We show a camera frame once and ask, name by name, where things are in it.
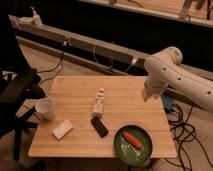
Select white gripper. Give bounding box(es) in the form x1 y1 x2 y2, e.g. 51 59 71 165
142 77 167 102

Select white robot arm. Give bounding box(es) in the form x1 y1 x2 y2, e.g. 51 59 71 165
142 46 213 113

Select blue box on floor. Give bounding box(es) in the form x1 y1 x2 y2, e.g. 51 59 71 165
161 95 173 111

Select white small bottle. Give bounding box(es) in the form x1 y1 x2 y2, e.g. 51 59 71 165
93 88 105 118

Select black rectangular remote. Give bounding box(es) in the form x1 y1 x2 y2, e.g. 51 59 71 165
91 116 108 138

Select wooden table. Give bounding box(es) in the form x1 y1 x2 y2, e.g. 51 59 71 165
28 76 177 158

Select clear plastic fork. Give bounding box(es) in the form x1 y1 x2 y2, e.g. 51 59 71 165
121 145 140 157

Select green round plate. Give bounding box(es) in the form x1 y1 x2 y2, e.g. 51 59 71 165
114 125 153 167

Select white rectangular sponge block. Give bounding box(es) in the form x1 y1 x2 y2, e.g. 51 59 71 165
52 120 74 140

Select white paper cup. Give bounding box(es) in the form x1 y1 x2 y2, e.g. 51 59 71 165
35 98 55 121

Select black chair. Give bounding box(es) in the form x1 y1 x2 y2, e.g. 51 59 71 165
0 69 45 161

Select white spray bottle on ledge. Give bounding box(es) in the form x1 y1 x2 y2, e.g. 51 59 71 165
31 7 43 27

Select white cable from ledge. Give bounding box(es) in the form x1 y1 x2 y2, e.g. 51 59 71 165
91 42 138 75

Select black floor cables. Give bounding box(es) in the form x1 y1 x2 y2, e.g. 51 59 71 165
164 99 213 171

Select black cable from ledge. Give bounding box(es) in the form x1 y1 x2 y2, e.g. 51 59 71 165
35 39 72 86

